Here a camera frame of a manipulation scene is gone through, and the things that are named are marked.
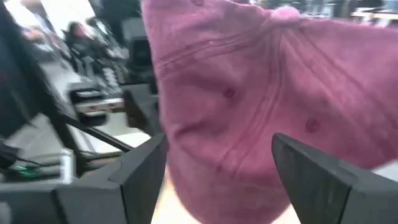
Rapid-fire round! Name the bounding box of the person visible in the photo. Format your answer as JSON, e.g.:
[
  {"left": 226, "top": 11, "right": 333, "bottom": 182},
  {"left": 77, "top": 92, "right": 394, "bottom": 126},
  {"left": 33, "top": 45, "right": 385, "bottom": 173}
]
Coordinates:
[{"left": 63, "top": 20, "right": 94, "bottom": 60}]

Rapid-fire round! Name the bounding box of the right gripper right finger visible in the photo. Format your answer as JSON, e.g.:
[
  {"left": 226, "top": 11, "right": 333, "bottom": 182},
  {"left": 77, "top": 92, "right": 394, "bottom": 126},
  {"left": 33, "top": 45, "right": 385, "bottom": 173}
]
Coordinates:
[{"left": 272, "top": 133, "right": 398, "bottom": 224}]

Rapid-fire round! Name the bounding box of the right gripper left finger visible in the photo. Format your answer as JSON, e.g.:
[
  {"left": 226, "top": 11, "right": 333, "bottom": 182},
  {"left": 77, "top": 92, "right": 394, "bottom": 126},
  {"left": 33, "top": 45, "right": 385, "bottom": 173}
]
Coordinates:
[{"left": 0, "top": 133, "right": 168, "bottom": 224}]

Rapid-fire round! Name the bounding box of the black aluminium table frame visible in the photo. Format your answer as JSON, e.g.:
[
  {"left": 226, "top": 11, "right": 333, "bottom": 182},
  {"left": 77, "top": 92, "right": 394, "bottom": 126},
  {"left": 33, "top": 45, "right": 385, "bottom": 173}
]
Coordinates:
[{"left": 55, "top": 113, "right": 134, "bottom": 154}]

